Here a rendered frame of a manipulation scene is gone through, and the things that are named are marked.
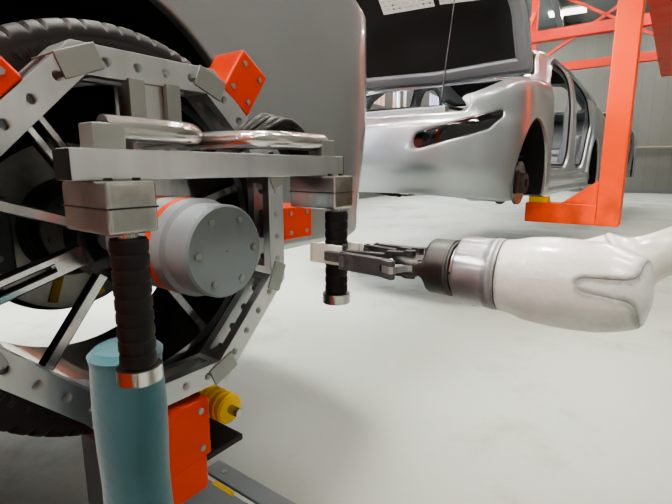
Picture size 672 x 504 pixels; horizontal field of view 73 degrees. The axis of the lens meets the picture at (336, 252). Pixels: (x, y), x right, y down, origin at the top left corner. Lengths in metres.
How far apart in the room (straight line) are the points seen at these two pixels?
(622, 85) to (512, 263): 3.56
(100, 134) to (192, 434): 0.55
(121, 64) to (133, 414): 0.46
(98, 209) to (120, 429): 0.29
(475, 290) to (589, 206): 3.50
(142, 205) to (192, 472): 0.55
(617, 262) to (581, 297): 0.05
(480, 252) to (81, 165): 0.44
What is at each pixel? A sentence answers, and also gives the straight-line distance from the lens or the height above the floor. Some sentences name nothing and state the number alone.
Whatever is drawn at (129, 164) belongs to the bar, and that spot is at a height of 0.97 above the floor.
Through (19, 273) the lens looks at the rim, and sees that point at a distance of 0.78.
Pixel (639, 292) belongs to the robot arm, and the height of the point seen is 0.84.
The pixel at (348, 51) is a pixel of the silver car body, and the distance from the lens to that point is 1.49.
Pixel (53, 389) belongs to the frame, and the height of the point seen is 0.68.
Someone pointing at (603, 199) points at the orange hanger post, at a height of 0.72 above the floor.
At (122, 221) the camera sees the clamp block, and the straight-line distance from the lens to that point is 0.46.
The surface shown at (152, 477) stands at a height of 0.57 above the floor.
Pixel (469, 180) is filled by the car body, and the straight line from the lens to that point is 3.09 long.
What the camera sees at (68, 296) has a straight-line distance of 1.04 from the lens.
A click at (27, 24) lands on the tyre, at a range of 0.79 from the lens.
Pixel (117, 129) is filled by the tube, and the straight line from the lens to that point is 0.50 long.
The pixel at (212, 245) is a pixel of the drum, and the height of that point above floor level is 0.86.
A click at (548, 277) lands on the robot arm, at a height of 0.85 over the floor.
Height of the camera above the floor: 0.96
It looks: 10 degrees down
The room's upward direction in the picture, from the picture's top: straight up
